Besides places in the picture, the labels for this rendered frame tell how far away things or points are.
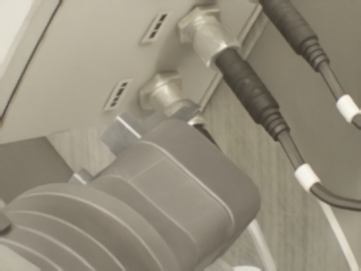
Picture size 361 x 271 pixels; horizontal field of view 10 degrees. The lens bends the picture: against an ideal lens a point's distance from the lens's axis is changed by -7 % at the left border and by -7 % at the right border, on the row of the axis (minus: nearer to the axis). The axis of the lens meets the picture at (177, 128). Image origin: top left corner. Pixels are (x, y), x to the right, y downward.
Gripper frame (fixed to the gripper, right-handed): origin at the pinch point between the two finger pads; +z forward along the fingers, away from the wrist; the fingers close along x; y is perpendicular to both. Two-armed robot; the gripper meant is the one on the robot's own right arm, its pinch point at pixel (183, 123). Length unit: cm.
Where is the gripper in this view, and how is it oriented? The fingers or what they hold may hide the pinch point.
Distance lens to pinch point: 84.3
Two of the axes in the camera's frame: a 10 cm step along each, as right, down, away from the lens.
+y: 7.4, 6.6, -1.1
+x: 5.4, -6.9, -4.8
